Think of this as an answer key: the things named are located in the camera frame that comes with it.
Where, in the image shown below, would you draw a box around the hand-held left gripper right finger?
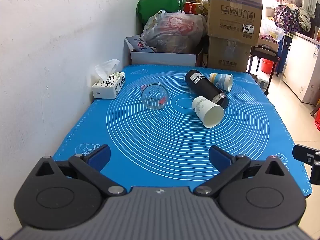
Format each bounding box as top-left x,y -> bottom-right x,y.
195,145 -> 290,197

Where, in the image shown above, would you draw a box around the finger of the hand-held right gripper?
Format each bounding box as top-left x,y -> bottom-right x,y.
292,144 -> 320,185

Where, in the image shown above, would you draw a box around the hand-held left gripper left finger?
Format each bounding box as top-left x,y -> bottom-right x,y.
33,144 -> 127,197

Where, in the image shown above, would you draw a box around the white paper cup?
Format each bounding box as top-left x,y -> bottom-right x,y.
191,96 -> 225,129

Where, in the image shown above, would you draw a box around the paper cup with blue print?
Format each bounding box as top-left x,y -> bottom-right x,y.
209,73 -> 234,92

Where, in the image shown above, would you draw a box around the clear glass cup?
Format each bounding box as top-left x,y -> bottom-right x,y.
141,84 -> 169,111

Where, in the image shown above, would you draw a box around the blue silicone baking mat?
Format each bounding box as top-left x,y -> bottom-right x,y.
51,64 -> 313,195

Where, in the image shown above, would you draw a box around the white tissue box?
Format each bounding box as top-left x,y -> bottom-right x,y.
87,59 -> 125,99

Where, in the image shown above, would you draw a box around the black thermos bottle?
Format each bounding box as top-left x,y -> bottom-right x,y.
184,69 -> 230,110

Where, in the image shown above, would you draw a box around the white chest freezer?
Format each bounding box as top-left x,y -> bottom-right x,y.
282,31 -> 320,104

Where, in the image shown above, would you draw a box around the red bucket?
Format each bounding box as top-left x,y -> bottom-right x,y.
261,58 -> 274,75

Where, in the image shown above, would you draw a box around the plain brown cardboard box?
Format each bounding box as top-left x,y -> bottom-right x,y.
206,36 -> 252,72

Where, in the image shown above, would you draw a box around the black stool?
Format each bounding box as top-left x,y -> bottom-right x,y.
246,45 -> 280,97

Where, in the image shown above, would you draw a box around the white cardboard box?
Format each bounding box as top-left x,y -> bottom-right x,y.
124,36 -> 201,67

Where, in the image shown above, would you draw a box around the small pink box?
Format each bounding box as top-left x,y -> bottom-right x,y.
257,36 -> 280,52

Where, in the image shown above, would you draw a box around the white plastic bag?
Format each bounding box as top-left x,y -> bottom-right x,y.
260,19 -> 285,44

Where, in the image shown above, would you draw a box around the clear plastic bag red contents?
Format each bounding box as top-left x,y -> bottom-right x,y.
140,10 -> 208,54

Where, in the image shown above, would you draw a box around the purple floral bag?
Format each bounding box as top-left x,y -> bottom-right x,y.
273,5 -> 303,33

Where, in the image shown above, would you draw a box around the large brown cardboard box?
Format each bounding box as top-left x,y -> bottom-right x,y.
207,0 -> 263,47

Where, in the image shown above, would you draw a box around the red carton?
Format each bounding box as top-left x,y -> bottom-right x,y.
184,2 -> 204,14

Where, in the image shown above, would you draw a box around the green bag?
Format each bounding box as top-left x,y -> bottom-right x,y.
136,0 -> 188,26

